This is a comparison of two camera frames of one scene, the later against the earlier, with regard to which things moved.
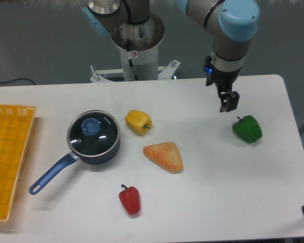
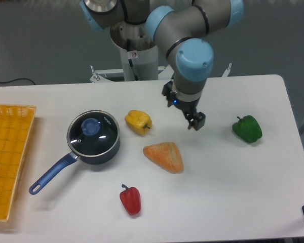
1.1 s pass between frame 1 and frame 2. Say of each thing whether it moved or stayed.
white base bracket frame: stayed
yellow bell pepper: stayed
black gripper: moved
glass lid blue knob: stayed
